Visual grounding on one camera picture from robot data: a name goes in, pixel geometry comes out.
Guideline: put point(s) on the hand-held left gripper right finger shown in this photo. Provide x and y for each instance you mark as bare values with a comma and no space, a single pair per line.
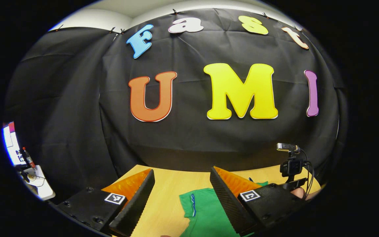
225,200

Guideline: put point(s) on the white device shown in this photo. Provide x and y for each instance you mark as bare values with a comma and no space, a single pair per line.
43,187

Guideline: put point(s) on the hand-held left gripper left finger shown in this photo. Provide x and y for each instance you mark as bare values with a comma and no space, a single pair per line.
140,200

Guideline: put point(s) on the black backdrop cloth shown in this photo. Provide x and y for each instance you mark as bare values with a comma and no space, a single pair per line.
189,138

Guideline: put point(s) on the bright white screen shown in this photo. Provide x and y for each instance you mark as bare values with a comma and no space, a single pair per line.
9,144

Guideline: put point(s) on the green T-shirt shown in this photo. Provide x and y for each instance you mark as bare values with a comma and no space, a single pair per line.
206,214

